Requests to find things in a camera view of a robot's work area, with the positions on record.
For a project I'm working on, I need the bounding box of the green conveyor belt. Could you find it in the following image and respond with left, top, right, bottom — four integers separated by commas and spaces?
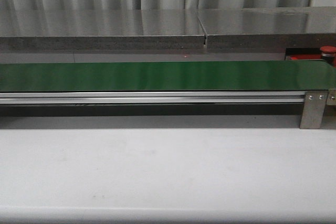
1, 60, 335, 92

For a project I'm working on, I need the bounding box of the red plastic tray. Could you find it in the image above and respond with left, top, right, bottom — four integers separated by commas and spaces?
286, 54, 335, 67

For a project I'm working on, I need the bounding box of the red mushroom push button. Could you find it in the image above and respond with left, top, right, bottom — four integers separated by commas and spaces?
320, 46, 336, 66

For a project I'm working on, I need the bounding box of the grey stone countertop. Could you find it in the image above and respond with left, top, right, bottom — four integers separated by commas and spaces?
1, 7, 335, 63

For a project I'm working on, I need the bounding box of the aluminium conveyor frame rail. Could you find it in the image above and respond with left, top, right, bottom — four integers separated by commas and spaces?
0, 89, 336, 107

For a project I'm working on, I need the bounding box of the steel conveyor support leg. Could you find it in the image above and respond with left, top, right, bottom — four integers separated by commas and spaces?
300, 91, 328, 129

